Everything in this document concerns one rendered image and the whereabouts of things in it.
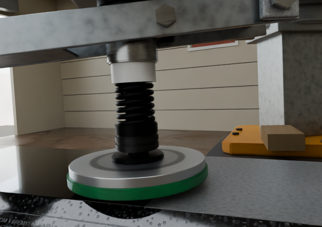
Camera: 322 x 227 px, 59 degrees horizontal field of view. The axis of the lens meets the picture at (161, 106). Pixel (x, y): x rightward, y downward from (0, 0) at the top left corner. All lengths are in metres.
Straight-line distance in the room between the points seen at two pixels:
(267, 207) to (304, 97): 0.80
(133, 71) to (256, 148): 0.67
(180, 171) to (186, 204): 0.04
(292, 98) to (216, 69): 5.55
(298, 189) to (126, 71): 0.30
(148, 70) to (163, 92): 6.73
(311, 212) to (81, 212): 0.29
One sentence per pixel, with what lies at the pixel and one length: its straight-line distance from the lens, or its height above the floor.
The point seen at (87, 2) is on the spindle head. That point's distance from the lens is 0.52.
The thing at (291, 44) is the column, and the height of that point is 1.11.
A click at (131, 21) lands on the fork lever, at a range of 0.41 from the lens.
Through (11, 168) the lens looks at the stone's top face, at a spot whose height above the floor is 0.82.
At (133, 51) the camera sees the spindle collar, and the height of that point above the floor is 1.03.
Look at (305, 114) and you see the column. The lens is 1.15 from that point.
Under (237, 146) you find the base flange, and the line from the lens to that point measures 1.01.
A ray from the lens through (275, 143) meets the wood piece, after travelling 0.89.
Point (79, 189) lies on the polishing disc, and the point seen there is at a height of 0.85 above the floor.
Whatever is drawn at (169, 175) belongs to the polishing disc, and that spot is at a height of 0.86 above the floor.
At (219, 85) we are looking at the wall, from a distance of 6.60.
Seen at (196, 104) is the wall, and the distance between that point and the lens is 6.80.
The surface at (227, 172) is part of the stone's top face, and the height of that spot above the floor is 0.82.
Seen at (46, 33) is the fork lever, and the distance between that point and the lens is 0.42.
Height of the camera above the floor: 0.97
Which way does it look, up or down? 3 degrees down
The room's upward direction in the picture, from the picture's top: 3 degrees counter-clockwise
